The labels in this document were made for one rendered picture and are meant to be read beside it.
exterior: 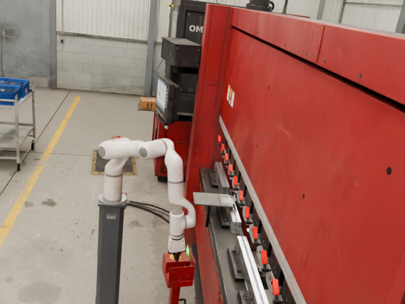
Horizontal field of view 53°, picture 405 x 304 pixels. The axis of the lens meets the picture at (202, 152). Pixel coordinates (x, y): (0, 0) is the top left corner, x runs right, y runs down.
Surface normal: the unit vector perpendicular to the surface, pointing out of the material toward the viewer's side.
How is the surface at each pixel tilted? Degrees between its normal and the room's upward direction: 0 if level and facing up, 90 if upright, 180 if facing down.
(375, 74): 90
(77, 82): 90
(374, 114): 90
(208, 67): 90
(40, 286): 0
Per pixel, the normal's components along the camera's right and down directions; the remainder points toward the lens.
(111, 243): 0.14, 0.36
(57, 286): 0.12, -0.93
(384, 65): -0.99, -0.08
